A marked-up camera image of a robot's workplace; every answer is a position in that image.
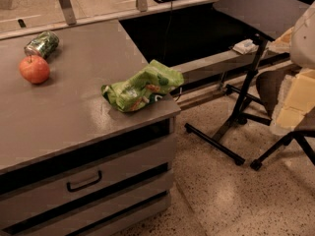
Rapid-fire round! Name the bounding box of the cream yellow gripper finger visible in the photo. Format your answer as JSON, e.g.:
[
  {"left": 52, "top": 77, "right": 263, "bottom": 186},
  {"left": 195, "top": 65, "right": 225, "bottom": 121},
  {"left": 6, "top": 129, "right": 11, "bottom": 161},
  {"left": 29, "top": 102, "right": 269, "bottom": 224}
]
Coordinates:
[{"left": 270, "top": 68, "right": 315, "bottom": 136}]

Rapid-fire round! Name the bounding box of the green rice chip bag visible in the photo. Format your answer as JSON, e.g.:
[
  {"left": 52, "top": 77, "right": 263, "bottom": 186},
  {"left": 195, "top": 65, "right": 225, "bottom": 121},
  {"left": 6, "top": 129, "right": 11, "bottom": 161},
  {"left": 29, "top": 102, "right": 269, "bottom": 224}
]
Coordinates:
[{"left": 101, "top": 60, "right": 184, "bottom": 112}]

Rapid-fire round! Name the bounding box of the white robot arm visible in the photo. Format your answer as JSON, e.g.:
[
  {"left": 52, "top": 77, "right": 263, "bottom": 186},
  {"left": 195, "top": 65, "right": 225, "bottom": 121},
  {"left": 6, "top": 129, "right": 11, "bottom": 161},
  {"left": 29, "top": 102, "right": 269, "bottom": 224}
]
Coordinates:
[{"left": 271, "top": 2, "right": 315, "bottom": 136}]

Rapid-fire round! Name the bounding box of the red apple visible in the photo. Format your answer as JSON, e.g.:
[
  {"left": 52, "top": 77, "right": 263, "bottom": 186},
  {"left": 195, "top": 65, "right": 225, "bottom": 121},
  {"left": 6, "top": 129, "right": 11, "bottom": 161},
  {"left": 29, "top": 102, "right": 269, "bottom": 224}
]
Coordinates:
[{"left": 19, "top": 55, "right": 50, "bottom": 85}]

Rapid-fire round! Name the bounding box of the dark office chair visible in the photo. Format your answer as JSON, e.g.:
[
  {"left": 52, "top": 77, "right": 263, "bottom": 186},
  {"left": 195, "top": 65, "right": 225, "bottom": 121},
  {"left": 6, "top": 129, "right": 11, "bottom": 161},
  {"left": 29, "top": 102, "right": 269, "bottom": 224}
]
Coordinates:
[{"left": 250, "top": 68, "right": 315, "bottom": 170}]

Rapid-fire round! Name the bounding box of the white tissue pack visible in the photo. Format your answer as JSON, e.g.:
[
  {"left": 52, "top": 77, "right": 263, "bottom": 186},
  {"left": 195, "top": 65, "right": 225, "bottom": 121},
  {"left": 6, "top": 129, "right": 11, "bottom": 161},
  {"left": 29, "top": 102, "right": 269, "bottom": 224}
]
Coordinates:
[{"left": 232, "top": 39, "right": 257, "bottom": 55}]

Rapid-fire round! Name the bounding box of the black rolling stand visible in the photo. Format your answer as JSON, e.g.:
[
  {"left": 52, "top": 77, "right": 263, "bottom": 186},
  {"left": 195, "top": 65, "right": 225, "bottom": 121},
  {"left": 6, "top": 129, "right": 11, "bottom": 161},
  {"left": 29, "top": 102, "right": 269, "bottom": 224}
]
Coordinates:
[{"left": 184, "top": 0, "right": 309, "bottom": 165}]

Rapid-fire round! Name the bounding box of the grey low ledge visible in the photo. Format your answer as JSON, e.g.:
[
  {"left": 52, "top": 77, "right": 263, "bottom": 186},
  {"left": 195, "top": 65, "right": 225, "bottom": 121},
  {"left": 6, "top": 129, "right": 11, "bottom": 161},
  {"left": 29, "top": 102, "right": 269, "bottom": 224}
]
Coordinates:
[{"left": 171, "top": 47, "right": 291, "bottom": 84}]

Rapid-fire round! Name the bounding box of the grey drawer cabinet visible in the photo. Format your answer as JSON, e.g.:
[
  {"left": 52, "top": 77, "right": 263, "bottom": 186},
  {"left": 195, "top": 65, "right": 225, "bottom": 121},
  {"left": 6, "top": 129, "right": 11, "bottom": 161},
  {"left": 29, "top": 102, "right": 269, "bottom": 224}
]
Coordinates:
[{"left": 0, "top": 21, "right": 180, "bottom": 236}]

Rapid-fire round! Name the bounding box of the green soda can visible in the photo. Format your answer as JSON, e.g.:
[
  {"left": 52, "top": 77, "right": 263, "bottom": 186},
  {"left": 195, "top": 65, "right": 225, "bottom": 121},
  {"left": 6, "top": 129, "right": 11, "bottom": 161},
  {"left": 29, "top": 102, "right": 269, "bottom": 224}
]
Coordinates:
[{"left": 24, "top": 30, "right": 59, "bottom": 59}]

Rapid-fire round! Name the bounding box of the black hanging cable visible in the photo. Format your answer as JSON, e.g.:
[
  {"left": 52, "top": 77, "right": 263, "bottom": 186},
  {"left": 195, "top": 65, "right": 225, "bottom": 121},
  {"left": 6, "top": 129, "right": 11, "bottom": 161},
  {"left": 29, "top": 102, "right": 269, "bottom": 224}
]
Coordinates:
[{"left": 161, "top": 0, "right": 174, "bottom": 64}]

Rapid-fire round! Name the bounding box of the black drawer handle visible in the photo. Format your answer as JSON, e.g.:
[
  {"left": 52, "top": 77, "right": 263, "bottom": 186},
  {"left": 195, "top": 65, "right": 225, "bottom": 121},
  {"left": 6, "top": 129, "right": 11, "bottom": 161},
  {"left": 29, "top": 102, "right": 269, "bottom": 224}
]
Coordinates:
[{"left": 66, "top": 170, "right": 102, "bottom": 193}]

